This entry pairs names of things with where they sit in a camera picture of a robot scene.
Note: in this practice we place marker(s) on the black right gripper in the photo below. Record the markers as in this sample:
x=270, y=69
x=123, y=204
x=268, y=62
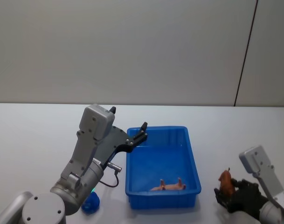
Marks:
x=247, y=198

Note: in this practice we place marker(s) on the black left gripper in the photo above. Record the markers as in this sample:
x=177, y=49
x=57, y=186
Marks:
x=113, y=142

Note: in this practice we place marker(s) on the brown toy animal figure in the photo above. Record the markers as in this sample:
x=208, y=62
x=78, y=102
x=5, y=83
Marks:
x=226, y=184

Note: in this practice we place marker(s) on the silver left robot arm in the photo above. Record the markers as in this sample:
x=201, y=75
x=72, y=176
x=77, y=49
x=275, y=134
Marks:
x=85, y=140

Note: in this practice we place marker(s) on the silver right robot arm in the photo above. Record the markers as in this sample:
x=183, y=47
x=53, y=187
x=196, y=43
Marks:
x=267, y=172

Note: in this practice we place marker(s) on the blue plastic bin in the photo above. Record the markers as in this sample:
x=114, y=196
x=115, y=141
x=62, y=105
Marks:
x=160, y=163

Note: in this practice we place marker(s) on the pink toy animal figure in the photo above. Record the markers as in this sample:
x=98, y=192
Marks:
x=172, y=186

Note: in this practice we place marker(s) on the small blue toy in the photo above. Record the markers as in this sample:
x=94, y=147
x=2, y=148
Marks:
x=91, y=203

